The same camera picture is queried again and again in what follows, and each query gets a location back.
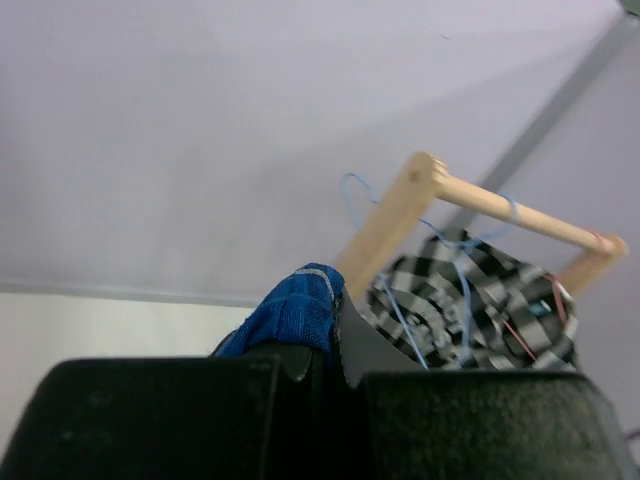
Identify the blue wire hanger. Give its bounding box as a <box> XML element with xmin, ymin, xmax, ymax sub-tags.
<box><xmin>370</xmin><ymin>196</ymin><xmax>519</xmax><ymax>369</ymax></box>

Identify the pink wire hanger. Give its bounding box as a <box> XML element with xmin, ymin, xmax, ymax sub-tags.
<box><xmin>490</xmin><ymin>233</ymin><xmax>628</xmax><ymax>371</ymax></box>

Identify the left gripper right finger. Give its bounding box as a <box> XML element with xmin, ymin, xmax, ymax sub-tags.
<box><xmin>337</xmin><ymin>297</ymin><xmax>638</xmax><ymax>479</ymax></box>

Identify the blue plaid shirt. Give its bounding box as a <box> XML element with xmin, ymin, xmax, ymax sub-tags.
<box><xmin>212</xmin><ymin>263</ymin><xmax>344</xmax><ymax>367</ymax></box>

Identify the black white checkered shirt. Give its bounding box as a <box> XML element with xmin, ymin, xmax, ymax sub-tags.
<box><xmin>362</xmin><ymin>228</ymin><xmax>581</xmax><ymax>374</ymax></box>

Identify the grey corner frame post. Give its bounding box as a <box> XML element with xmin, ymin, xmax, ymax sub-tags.
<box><xmin>444</xmin><ymin>12</ymin><xmax>640</xmax><ymax>236</ymax></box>

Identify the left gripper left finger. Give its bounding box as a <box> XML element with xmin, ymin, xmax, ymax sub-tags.
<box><xmin>1</xmin><ymin>345</ymin><xmax>320</xmax><ymax>479</ymax></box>

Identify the wooden clothes rack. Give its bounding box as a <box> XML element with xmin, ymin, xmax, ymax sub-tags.
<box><xmin>335</xmin><ymin>152</ymin><xmax>629</xmax><ymax>298</ymax></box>

